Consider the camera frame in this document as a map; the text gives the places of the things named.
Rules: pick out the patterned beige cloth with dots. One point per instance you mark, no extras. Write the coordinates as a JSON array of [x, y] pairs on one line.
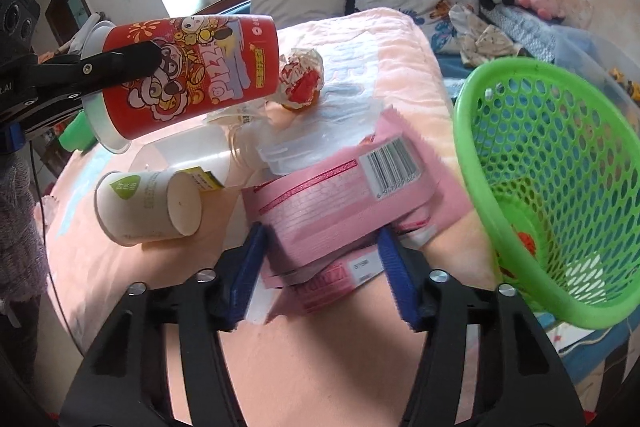
[[480, 37]]

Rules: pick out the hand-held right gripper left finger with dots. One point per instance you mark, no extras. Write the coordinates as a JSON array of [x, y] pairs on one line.
[[247, 279]]

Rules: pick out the grey patterned blanket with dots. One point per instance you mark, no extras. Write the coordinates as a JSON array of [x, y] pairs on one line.
[[535, 34]]

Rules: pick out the clear storage bin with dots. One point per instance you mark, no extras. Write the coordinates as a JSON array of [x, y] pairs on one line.
[[595, 52]]

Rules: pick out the clear plastic bottle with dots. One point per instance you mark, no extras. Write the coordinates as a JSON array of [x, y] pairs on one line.
[[190, 147]]

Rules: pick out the brown wooden door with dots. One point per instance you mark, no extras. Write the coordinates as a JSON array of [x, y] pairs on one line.
[[67, 7]]

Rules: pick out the red cartoon snack cup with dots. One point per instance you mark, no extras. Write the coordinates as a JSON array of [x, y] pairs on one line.
[[210, 72]]

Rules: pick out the pink snack packet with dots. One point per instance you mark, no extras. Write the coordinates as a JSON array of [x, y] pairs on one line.
[[325, 207], [327, 294]]

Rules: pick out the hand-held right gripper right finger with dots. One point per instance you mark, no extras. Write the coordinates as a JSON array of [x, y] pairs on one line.
[[400, 279]]

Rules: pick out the pink printed blanket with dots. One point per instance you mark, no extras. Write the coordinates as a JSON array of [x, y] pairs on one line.
[[310, 372]]

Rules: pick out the crumpled red white wrapper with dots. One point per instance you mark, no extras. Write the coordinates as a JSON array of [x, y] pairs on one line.
[[300, 82]]

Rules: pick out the white paper cup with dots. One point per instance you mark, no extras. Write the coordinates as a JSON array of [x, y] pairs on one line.
[[145, 202]]

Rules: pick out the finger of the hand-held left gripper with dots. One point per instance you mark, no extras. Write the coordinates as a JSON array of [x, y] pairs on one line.
[[110, 64], [50, 107]]

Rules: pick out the yellow toy vehicle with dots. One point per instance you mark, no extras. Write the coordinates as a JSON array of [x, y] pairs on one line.
[[625, 82]]

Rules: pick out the green plastic object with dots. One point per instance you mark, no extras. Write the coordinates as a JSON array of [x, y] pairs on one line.
[[75, 134]]

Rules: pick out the clear plastic container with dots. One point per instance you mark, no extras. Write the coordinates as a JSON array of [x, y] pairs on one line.
[[320, 142]]

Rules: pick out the person's left forearm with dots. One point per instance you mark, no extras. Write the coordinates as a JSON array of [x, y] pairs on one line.
[[17, 227]]

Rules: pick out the green plastic basket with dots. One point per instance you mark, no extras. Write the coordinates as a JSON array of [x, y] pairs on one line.
[[550, 167]]

